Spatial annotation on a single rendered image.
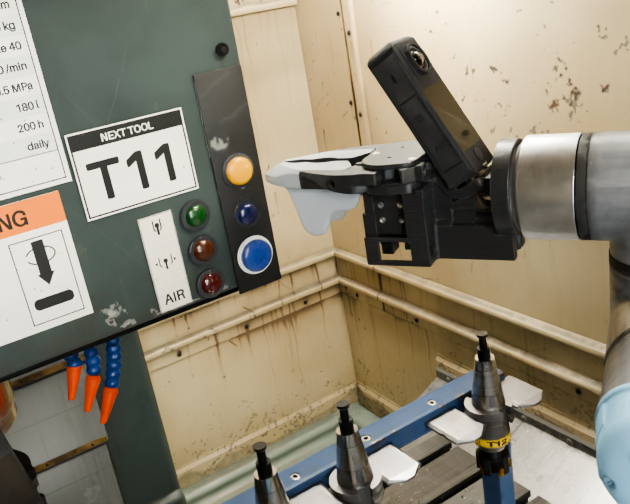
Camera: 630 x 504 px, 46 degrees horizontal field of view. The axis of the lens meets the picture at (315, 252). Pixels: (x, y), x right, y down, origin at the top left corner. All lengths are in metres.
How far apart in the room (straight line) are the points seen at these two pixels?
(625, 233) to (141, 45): 0.39
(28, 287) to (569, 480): 1.16
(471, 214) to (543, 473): 1.05
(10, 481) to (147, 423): 0.76
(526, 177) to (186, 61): 0.29
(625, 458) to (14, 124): 0.46
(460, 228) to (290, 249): 1.39
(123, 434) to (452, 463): 0.62
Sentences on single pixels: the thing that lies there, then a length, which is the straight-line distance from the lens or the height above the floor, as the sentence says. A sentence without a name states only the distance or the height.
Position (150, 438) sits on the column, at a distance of 1.50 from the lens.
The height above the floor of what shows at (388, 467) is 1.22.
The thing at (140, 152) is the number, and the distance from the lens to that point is 0.62.
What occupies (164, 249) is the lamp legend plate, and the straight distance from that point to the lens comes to 0.64.
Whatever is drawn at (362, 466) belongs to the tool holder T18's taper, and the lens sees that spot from 0.90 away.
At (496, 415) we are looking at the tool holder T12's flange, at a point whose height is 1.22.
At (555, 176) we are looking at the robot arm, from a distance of 0.52.
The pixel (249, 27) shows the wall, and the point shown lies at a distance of 1.82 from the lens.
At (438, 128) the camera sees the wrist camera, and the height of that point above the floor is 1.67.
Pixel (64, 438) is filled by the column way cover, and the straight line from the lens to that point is 1.40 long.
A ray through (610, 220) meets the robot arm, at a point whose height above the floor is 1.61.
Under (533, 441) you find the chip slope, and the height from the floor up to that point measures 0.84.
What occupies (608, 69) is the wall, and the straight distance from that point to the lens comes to 1.24.
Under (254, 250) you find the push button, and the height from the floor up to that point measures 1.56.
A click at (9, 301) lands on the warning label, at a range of 0.62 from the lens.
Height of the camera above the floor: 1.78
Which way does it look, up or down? 20 degrees down
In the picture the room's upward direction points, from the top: 10 degrees counter-clockwise
